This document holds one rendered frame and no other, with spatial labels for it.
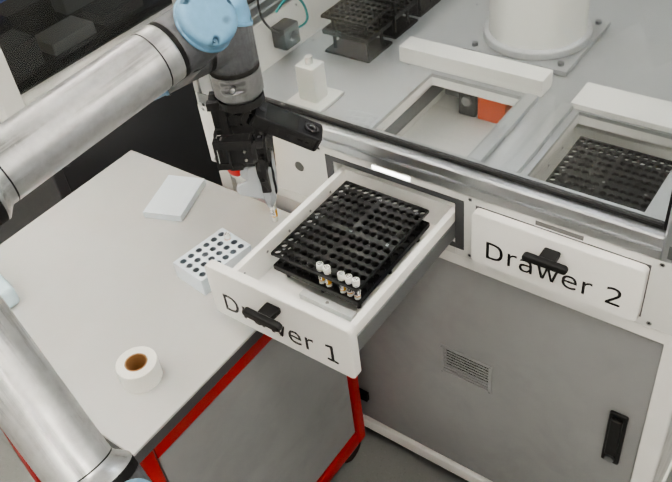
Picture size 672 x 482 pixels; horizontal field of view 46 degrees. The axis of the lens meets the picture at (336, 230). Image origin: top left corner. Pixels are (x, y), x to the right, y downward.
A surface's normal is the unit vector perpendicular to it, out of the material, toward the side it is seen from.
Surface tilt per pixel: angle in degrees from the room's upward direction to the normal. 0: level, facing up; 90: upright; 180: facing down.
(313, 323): 90
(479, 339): 90
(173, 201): 0
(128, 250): 0
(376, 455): 0
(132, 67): 46
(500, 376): 90
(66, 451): 52
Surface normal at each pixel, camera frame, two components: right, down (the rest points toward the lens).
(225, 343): -0.11, -0.75
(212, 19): 0.46, -0.13
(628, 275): -0.58, 0.59
